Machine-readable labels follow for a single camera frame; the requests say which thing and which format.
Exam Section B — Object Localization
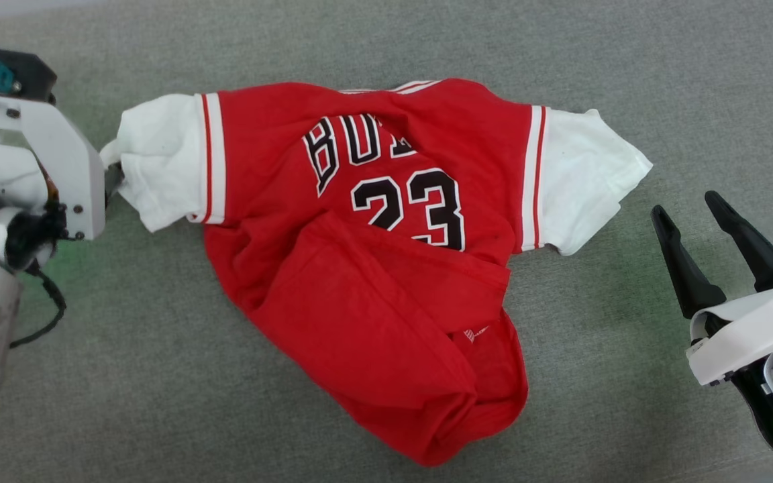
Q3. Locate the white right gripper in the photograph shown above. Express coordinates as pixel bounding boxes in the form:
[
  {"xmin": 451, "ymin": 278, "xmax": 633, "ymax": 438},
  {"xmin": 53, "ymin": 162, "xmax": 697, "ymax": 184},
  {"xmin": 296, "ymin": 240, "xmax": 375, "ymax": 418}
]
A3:
[{"xmin": 651, "ymin": 191, "xmax": 773, "ymax": 465}]

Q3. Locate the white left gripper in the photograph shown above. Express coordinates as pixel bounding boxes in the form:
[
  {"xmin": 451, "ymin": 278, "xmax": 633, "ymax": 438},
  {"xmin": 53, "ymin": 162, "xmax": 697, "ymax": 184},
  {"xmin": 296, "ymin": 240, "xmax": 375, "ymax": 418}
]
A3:
[{"xmin": 0, "ymin": 94, "xmax": 126, "ymax": 272}]

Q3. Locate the red and white basketball jersey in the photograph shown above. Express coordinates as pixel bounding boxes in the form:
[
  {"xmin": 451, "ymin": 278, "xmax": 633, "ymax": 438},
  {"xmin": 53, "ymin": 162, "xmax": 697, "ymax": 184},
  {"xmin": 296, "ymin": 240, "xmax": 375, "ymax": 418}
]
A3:
[{"xmin": 100, "ymin": 78, "xmax": 654, "ymax": 468}]

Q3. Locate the thin black cable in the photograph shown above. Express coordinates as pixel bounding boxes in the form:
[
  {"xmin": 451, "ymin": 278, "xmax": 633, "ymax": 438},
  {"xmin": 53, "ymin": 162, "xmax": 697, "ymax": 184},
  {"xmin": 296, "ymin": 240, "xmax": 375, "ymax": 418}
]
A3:
[{"xmin": 9, "ymin": 265, "xmax": 67, "ymax": 350}]

